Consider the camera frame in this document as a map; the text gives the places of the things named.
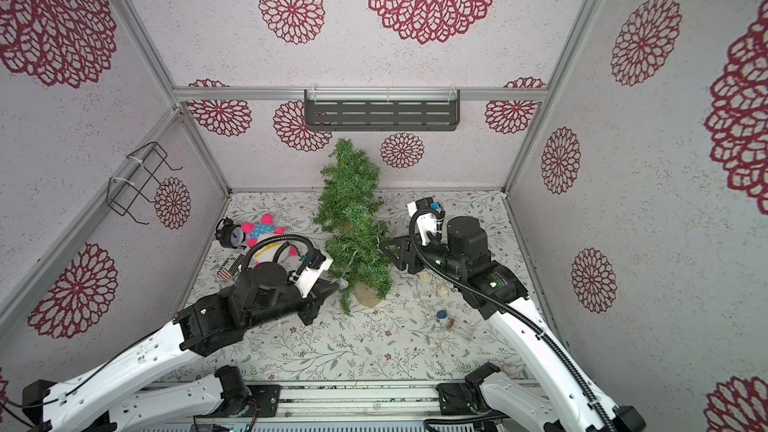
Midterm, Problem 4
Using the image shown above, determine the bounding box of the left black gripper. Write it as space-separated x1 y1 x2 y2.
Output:
245 277 336 330

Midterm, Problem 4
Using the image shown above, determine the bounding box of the green christmas tree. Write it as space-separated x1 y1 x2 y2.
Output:
314 138 382 233
330 219 393 316

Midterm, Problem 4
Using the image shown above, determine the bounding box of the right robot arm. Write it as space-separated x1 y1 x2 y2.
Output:
379 197 646 431

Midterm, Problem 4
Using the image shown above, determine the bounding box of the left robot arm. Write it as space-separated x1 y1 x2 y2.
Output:
1 234 339 431

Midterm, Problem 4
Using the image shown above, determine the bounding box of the striped flag item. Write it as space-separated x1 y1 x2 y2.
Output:
216 251 247 283

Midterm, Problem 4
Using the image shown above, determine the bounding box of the colourful plush toy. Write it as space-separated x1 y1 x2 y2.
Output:
242 213 299 265

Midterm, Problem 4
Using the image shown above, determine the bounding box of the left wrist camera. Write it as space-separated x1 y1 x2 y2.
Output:
294 249 333 299

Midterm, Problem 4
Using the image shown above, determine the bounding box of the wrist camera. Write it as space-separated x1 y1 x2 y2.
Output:
294 249 333 299
407 197 445 246

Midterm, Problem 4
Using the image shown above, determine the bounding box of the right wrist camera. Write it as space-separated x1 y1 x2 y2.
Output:
407 197 445 246

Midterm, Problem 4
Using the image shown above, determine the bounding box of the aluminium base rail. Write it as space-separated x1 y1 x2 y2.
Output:
106 378 487 431

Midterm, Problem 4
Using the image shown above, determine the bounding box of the grey wall shelf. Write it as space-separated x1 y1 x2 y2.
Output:
304 89 461 132

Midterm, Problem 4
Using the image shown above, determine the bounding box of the black wire wall rack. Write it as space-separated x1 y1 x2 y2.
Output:
104 141 182 226

